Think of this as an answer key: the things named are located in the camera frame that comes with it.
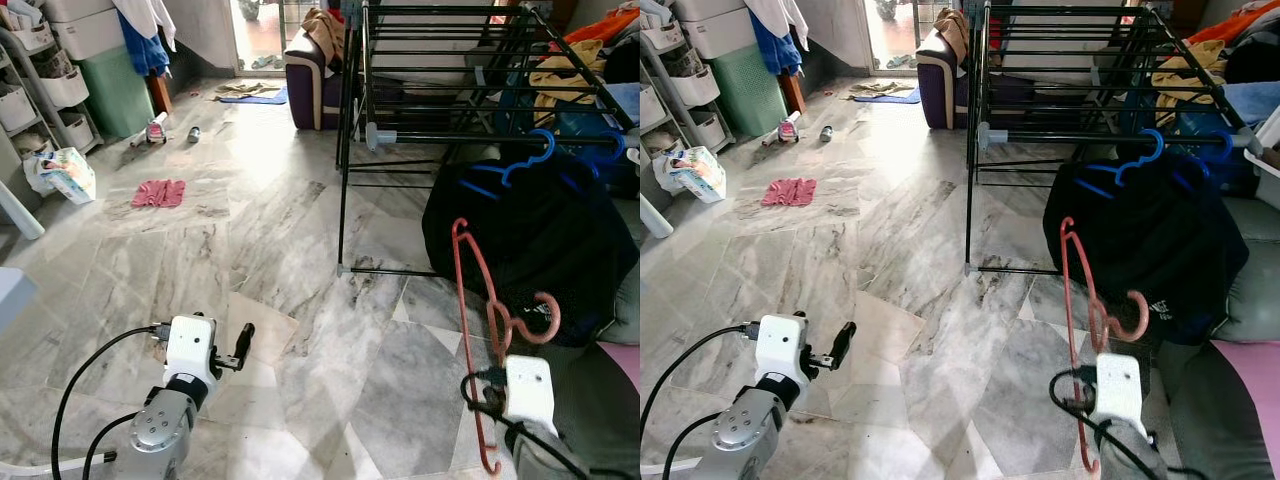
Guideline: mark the pink plastic hanger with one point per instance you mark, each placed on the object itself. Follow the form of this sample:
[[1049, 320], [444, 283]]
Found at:
[[555, 318], [1143, 318]]

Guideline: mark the blue plastic hanger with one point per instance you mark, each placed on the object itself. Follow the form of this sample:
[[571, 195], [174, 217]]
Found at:
[[1222, 150], [540, 160], [1150, 158], [612, 152]]

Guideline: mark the dark green sofa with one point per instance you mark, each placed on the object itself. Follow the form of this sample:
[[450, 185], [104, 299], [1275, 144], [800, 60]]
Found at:
[[600, 430], [1230, 430]]

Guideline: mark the pink cushion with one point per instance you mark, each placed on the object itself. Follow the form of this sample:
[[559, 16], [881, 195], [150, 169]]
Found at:
[[622, 365], [1250, 375]]

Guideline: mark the pink floor cloth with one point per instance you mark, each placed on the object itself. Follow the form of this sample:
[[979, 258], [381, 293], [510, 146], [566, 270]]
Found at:
[[790, 192], [160, 193]]

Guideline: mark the black hanging garment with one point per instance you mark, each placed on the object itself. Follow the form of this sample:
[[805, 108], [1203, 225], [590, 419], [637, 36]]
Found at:
[[540, 230], [1150, 235]]

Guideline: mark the white tube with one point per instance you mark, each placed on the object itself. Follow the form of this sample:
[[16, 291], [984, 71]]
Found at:
[[655, 215], [20, 212]]

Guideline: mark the pink white toy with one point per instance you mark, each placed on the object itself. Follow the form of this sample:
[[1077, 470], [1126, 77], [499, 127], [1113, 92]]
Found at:
[[790, 128], [157, 130]]

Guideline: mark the colourful printed plastic bag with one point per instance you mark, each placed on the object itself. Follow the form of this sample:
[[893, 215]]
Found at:
[[695, 175], [65, 178]]

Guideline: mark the blue door mat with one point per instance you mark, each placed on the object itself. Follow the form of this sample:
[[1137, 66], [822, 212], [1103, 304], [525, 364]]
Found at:
[[903, 98], [270, 99]]

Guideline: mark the purple sofa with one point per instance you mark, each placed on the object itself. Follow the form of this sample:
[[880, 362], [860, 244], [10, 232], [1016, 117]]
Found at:
[[310, 100], [940, 100]]

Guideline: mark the beige rag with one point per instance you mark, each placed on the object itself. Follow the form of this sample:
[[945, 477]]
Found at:
[[878, 89], [245, 90]]

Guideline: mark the brown wooden board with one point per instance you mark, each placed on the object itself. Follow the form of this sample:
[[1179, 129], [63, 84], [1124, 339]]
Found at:
[[160, 95], [792, 93]]

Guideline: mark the black metal drying rack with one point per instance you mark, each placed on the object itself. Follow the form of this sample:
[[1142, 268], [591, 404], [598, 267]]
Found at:
[[440, 137], [1080, 132]]

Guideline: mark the blue laundry basket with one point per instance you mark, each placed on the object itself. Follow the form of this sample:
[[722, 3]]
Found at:
[[590, 118], [1215, 115]]

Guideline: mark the grey rack white baskets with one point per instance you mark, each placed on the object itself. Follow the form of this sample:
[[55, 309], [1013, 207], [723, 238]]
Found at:
[[65, 90], [695, 85]]

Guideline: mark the white plastic basket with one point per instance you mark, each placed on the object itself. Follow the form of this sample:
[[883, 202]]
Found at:
[[1265, 160]]

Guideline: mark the blue hanging cloth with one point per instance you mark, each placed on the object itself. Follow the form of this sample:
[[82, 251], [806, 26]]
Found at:
[[145, 55], [775, 50]]

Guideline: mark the glass sliding door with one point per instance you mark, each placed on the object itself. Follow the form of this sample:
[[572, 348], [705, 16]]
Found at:
[[895, 35], [260, 35]]

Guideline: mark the brown garment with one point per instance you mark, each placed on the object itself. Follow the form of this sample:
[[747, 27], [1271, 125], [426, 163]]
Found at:
[[953, 32], [322, 32]]

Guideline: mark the yellow garment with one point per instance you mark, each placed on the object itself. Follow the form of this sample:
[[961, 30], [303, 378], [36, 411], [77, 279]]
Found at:
[[570, 75], [1190, 75]]

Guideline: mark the white hanging cloth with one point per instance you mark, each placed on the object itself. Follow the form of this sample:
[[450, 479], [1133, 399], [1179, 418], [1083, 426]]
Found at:
[[150, 15], [785, 15]]

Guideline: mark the white storage box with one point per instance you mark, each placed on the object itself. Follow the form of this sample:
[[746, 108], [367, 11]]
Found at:
[[85, 30], [715, 30]]

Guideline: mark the plain orange cloth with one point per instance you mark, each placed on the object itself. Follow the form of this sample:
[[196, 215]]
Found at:
[[1240, 25], [610, 25]]

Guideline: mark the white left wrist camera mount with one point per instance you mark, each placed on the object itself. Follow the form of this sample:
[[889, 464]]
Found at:
[[780, 345], [190, 345]]

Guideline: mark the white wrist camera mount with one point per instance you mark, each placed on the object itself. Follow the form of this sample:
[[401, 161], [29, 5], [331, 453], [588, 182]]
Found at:
[[1120, 388], [190, 345], [530, 390], [780, 345]]

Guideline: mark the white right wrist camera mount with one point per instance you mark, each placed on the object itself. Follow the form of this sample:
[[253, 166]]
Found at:
[[530, 390], [1120, 388]]

